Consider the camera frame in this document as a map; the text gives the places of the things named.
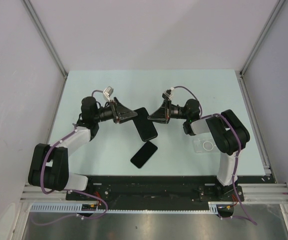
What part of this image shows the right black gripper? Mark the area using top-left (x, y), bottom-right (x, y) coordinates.
top-left (147, 99), bottom-right (189, 125)

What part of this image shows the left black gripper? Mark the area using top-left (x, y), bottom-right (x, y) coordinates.
top-left (93, 97), bottom-right (137, 124)

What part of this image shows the black smartphone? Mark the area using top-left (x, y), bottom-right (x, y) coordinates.
top-left (130, 141), bottom-right (158, 169)

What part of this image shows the clear phone case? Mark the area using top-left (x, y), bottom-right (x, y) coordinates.
top-left (193, 138), bottom-right (220, 154)

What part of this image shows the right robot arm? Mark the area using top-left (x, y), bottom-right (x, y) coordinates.
top-left (148, 99), bottom-right (250, 201)

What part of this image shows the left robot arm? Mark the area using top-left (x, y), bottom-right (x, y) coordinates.
top-left (28, 96), bottom-right (138, 200)

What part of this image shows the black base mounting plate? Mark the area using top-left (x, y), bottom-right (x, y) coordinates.
top-left (34, 174), bottom-right (275, 211)

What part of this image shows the right aluminium side rail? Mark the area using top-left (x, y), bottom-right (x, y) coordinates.
top-left (236, 71), bottom-right (273, 176)

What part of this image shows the white slotted cable duct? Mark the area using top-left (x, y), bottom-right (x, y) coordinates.
top-left (30, 202), bottom-right (234, 215)

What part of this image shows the left aluminium frame post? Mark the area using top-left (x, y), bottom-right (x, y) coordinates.
top-left (21, 0), bottom-right (68, 80)

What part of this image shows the aluminium frame post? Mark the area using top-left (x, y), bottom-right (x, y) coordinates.
top-left (239, 0), bottom-right (288, 78)
top-left (21, 0), bottom-right (68, 80)

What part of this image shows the front aluminium frame rail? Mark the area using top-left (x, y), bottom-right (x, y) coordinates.
top-left (20, 182), bottom-right (288, 202)

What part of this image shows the right aluminium frame post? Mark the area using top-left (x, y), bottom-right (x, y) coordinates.
top-left (239, 0), bottom-right (288, 78)

